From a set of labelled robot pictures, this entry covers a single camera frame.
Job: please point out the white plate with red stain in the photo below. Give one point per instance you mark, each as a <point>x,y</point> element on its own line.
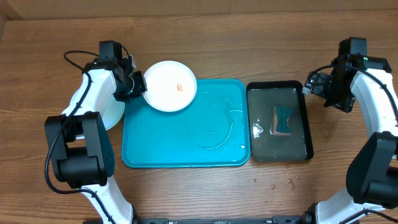
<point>171,86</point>

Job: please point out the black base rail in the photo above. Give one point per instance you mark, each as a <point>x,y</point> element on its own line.
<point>277,219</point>

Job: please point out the black water tray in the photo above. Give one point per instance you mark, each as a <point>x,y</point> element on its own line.
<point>262,97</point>

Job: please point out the light blue plate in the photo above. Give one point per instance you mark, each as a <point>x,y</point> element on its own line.
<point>104,102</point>

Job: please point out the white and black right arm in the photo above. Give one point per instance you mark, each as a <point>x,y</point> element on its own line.
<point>371,182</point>

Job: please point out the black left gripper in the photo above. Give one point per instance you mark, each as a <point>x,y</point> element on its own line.
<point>142,87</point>

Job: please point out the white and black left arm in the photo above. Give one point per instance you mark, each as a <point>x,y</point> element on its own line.
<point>81,159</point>

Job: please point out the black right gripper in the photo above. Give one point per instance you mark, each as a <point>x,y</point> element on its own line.
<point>346,104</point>

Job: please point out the teal plastic tray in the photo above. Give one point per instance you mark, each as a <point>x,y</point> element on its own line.
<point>213,131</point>

